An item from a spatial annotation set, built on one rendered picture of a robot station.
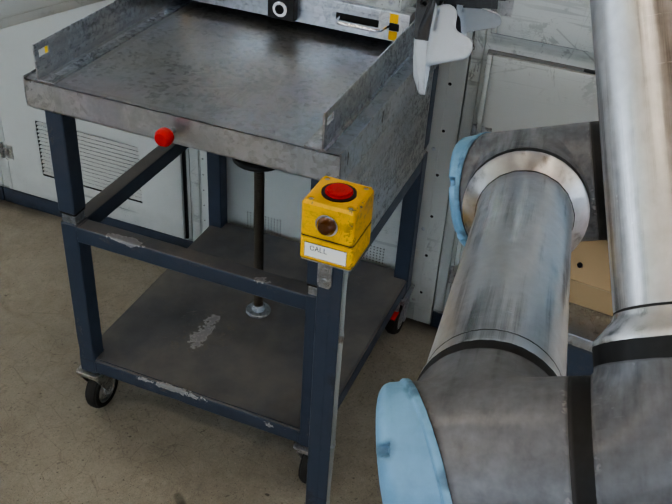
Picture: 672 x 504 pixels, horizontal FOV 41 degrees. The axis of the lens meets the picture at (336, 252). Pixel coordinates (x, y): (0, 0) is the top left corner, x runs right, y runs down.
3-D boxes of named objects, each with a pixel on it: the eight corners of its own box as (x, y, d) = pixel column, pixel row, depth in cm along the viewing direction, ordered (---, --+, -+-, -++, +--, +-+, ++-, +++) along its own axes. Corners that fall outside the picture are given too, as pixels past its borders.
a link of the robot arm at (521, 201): (598, 217, 123) (614, 623, 56) (471, 227, 128) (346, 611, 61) (589, 107, 118) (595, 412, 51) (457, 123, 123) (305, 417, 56)
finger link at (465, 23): (501, 60, 104) (493, 5, 96) (452, 55, 106) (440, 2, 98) (508, 39, 105) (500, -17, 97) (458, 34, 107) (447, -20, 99)
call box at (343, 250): (350, 274, 127) (355, 213, 121) (298, 259, 129) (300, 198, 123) (370, 244, 133) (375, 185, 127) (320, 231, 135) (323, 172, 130)
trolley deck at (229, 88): (339, 186, 148) (341, 154, 145) (26, 106, 166) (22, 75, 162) (453, 46, 201) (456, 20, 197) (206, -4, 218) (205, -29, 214)
